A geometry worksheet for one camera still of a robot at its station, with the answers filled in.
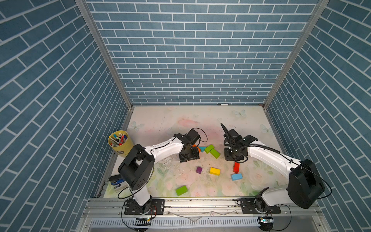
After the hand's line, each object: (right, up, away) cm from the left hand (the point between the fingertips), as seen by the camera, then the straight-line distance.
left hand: (197, 160), depth 86 cm
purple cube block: (+1, -5, -1) cm, 6 cm away
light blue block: (+22, -9, -3) cm, 24 cm away
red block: (+23, -4, 0) cm, 24 cm away
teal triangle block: (+3, +6, +7) cm, 9 cm away
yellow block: (+10, -6, -1) cm, 12 cm away
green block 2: (+11, +3, +6) cm, 13 cm away
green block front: (-9, -15, -7) cm, 19 cm away
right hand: (+18, +1, -1) cm, 18 cm away
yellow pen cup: (-48, +10, +2) cm, 49 cm away
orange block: (-2, +11, -11) cm, 16 cm away
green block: (+8, +5, +8) cm, 12 cm away
